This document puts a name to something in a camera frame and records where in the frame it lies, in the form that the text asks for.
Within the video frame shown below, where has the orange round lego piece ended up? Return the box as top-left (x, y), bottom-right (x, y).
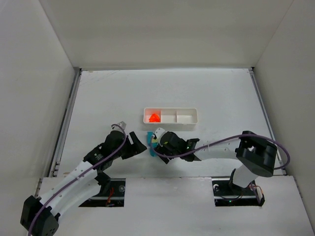
top-left (149, 113), bottom-right (161, 123)

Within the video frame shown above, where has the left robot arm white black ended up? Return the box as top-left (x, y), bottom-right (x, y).
top-left (20, 126), bottom-right (147, 236)

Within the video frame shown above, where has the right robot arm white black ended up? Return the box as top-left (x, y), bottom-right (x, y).
top-left (150, 128), bottom-right (278, 188)

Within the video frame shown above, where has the upper blue lego block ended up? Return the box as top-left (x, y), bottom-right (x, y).
top-left (147, 131), bottom-right (154, 147)

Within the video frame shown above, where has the blue lego block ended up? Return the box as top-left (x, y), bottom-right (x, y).
top-left (147, 131), bottom-right (154, 147)
top-left (150, 149), bottom-right (156, 157)

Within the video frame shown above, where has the lower blue lego block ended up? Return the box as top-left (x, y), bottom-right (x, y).
top-left (150, 149), bottom-right (156, 157)

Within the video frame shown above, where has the white three-compartment tray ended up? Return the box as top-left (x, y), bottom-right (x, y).
top-left (143, 107), bottom-right (198, 125)

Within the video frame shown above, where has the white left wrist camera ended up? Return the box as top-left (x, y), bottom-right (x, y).
top-left (114, 121), bottom-right (126, 132)

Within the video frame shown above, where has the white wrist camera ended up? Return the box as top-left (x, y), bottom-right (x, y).
top-left (153, 128), bottom-right (166, 143)
top-left (114, 121), bottom-right (126, 132)

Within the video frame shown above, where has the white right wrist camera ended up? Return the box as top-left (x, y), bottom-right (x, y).
top-left (153, 128), bottom-right (166, 143)

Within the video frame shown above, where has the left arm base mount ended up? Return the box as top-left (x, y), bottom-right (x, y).
top-left (79, 173), bottom-right (126, 207)

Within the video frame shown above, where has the left aluminium table rail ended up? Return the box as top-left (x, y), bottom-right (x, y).
top-left (44, 67), bottom-right (82, 177)

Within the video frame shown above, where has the aluminium table rail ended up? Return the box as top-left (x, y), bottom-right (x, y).
top-left (248, 67), bottom-right (287, 176)
top-left (44, 67), bottom-right (82, 177)

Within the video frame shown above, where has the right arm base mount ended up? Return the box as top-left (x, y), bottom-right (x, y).
top-left (212, 175), bottom-right (265, 207)

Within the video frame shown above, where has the right aluminium table rail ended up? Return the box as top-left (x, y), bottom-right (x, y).
top-left (248, 67), bottom-right (287, 176)

